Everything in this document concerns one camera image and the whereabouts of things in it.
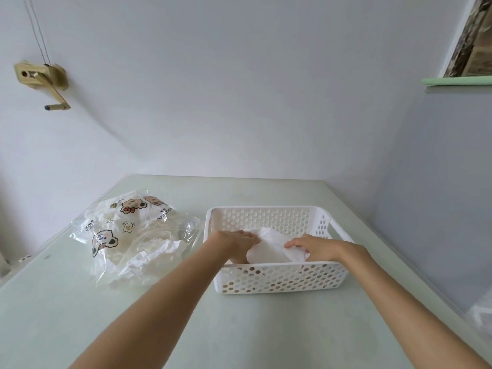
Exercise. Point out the person's right forearm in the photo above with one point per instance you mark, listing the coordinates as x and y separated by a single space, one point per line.
403 303

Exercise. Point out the person's left hand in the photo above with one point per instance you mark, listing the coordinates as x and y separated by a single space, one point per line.
236 244

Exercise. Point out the person's left forearm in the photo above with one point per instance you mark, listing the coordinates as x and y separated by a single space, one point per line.
161 315

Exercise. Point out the brass wall crank winch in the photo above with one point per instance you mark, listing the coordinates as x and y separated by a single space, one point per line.
55 78

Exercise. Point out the clear bear-print plastic bag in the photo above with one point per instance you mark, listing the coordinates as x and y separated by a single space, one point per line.
134 205

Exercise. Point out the white perforated plastic basket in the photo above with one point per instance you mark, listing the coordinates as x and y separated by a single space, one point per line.
276 282

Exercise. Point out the pale green shelf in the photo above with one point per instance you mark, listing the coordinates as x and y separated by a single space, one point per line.
457 81

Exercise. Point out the person's right hand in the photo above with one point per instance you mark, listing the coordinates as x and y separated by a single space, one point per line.
323 249

